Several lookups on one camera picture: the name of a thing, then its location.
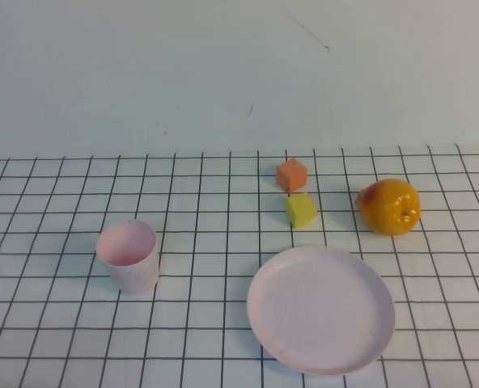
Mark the pink plastic plate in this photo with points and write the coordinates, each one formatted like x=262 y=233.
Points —
x=320 y=311

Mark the orange yellow toy pear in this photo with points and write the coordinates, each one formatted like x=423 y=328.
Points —
x=387 y=210

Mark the pink plastic cup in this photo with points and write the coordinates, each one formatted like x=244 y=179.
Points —
x=134 y=279

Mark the yellow foam cube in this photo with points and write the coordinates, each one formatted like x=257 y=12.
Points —
x=301 y=212

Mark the orange foam cube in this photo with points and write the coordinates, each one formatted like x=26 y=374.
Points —
x=290 y=175

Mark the white black-grid table cloth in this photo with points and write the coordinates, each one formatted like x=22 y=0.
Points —
x=61 y=323

